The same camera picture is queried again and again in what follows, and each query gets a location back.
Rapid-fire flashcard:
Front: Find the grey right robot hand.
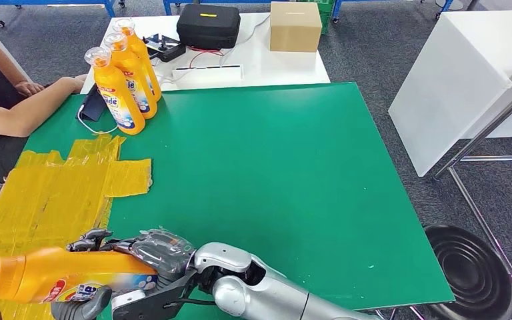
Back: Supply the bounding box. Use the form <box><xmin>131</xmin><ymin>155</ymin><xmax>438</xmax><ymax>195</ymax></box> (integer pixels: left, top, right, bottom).
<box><xmin>112</xmin><ymin>227</ymin><xmax>197</xmax><ymax>290</ymax></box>

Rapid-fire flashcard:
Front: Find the person's left hand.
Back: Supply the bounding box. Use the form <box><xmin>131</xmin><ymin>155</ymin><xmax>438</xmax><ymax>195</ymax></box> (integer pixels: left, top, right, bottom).
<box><xmin>15</xmin><ymin>81</ymin><xmax>45</xmax><ymax>98</ymax></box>

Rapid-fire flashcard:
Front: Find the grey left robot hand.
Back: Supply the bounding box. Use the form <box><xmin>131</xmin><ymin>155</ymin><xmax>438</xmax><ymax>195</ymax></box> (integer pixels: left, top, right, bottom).
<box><xmin>50</xmin><ymin>227</ymin><xmax>115</xmax><ymax>320</ymax></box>

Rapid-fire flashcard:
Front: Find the person's right hand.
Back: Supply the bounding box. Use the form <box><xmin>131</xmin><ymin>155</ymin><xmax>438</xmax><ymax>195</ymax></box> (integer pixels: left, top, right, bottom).
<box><xmin>63</xmin><ymin>74</ymin><xmax>89</xmax><ymax>95</ymax></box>

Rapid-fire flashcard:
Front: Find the orange detergent bottle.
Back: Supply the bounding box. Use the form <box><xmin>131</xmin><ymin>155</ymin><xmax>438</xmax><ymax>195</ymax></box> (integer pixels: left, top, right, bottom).
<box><xmin>113</xmin><ymin>17</ymin><xmax>163</xmax><ymax>103</ymax></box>
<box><xmin>83</xmin><ymin>46</ymin><xmax>147</xmax><ymax>135</ymax></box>
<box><xmin>0</xmin><ymin>246</ymin><xmax>159</xmax><ymax>305</ymax></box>
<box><xmin>102</xmin><ymin>32</ymin><xmax>159</xmax><ymax>120</ymax></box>

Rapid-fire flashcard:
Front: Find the black remote controller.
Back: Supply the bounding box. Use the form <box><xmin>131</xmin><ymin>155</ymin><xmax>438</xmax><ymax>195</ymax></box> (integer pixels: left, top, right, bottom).
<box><xmin>144</xmin><ymin>33</ymin><xmax>187</xmax><ymax>63</ymax></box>

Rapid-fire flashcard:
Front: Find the green table board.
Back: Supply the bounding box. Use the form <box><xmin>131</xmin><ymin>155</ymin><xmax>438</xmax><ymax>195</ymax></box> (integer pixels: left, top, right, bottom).
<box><xmin>21</xmin><ymin>82</ymin><xmax>455</xmax><ymax>320</ymax></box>

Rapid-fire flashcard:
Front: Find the white power strip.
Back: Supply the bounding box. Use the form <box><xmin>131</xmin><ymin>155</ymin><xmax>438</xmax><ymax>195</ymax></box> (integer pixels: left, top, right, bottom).
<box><xmin>172</xmin><ymin>64</ymin><xmax>243</xmax><ymax>83</ymax></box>

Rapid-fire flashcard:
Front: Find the black carrying case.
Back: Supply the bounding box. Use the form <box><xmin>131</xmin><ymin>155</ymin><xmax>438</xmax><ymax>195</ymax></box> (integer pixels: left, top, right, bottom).
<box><xmin>177</xmin><ymin>3</ymin><xmax>241</xmax><ymax>50</ymax></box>

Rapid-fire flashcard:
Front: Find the cardboard box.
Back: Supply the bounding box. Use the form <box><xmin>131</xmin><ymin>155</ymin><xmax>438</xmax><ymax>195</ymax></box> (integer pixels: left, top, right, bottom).
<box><xmin>269</xmin><ymin>1</ymin><xmax>323</xmax><ymax>53</ymax></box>

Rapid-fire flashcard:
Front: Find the green plastic crate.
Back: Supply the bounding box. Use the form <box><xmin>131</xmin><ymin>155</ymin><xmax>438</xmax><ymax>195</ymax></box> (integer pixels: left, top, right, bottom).
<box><xmin>300</xmin><ymin>0</ymin><xmax>335</xmax><ymax>35</ymax></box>

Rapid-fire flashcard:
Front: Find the black round stool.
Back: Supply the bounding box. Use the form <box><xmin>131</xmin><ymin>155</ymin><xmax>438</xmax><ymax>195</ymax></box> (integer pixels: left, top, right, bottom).
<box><xmin>421</xmin><ymin>223</ymin><xmax>512</xmax><ymax>320</ymax></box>

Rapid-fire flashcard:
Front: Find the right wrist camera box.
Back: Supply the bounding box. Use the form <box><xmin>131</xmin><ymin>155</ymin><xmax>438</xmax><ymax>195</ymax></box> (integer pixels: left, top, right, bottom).
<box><xmin>111</xmin><ymin>289</ymin><xmax>147</xmax><ymax>315</ymax></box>

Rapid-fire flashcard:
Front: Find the white charging cable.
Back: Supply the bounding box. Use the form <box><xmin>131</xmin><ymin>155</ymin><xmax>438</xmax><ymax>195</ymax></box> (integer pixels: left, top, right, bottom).
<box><xmin>77</xmin><ymin>105</ymin><xmax>119</xmax><ymax>135</ymax></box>

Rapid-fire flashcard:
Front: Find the red cable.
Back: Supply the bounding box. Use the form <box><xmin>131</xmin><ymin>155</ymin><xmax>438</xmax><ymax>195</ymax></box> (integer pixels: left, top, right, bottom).
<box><xmin>188</xmin><ymin>46</ymin><xmax>224</xmax><ymax>68</ymax></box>

